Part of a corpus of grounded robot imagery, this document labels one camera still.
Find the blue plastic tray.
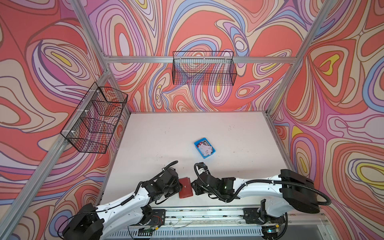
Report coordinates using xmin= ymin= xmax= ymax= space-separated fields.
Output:
xmin=194 ymin=138 xmax=216 ymax=159

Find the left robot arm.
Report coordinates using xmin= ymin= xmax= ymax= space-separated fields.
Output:
xmin=59 ymin=161 xmax=182 ymax=240

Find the stack of cards in tray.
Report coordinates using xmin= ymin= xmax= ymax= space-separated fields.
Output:
xmin=197 ymin=140 xmax=210 ymax=147

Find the black wire basket wall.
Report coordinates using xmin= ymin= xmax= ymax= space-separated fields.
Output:
xmin=172 ymin=51 xmax=238 ymax=86
xmin=61 ymin=83 xmax=128 ymax=154

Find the red leather card holder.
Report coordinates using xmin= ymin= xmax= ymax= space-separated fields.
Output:
xmin=179 ymin=177 xmax=194 ymax=199

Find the black wire basket back wall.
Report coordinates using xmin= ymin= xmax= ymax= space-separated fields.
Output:
xmin=172 ymin=51 xmax=238 ymax=86

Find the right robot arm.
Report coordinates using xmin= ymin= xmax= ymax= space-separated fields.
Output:
xmin=191 ymin=163 xmax=332 ymax=225

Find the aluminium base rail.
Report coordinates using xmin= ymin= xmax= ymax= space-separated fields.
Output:
xmin=105 ymin=206 xmax=337 ymax=240

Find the black wire basket left wall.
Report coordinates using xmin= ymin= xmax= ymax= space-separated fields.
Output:
xmin=61 ymin=83 xmax=128 ymax=154

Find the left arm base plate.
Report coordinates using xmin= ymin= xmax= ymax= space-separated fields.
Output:
xmin=138 ymin=209 xmax=166 ymax=227

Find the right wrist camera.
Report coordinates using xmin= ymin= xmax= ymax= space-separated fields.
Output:
xmin=196 ymin=163 xmax=209 ymax=175

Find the white VIP card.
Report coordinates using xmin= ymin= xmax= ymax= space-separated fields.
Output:
xmin=199 ymin=145 xmax=213 ymax=158

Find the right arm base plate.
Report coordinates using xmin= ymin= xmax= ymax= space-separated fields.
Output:
xmin=243 ymin=208 xmax=286 ymax=225

